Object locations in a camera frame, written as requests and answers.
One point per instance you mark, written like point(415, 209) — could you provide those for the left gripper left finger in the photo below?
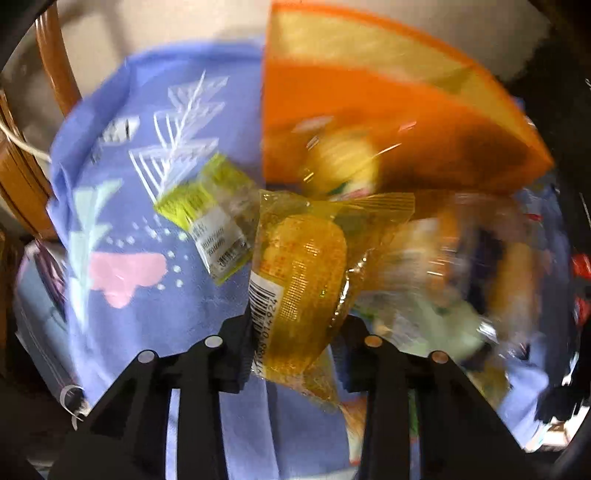
point(124, 436)

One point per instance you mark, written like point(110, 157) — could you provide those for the orange cardboard box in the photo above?
point(437, 118)

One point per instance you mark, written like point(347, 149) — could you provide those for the wooden chair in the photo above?
point(38, 89)

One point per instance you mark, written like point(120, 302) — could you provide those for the blue patterned tablecloth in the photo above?
point(135, 280)

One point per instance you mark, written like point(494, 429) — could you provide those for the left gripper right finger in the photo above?
point(460, 434)

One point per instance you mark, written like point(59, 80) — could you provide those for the lime green snack packet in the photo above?
point(219, 209)

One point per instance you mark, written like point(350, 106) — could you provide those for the yellow jelly packet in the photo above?
point(311, 260)

